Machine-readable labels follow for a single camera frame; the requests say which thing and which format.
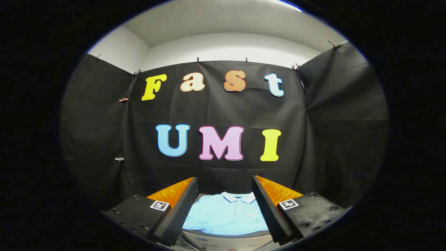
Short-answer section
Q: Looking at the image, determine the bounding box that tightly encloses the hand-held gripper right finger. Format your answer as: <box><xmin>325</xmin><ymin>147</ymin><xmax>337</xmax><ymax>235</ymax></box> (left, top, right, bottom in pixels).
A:
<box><xmin>252</xmin><ymin>175</ymin><xmax>346</xmax><ymax>245</ymax></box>

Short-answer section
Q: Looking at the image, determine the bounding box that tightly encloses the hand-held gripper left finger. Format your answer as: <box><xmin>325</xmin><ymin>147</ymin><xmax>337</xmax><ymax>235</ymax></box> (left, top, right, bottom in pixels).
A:
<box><xmin>103</xmin><ymin>177</ymin><xmax>199</xmax><ymax>247</ymax></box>

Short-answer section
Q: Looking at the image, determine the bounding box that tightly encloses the light blue polo shirt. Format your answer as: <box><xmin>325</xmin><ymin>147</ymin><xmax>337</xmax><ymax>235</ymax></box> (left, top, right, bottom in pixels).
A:
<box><xmin>182</xmin><ymin>191</ymin><xmax>270</xmax><ymax>236</ymax></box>

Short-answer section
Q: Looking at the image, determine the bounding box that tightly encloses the grey stand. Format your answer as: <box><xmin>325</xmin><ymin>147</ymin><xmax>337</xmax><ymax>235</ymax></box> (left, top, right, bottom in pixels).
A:
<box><xmin>181</xmin><ymin>193</ymin><xmax>274</xmax><ymax>251</ymax></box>

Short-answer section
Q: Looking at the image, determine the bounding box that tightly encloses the row of black cloth clips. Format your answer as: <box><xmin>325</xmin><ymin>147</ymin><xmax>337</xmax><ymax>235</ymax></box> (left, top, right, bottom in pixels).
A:
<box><xmin>94</xmin><ymin>40</ymin><xmax>338</xmax><ymax>75</ymax></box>

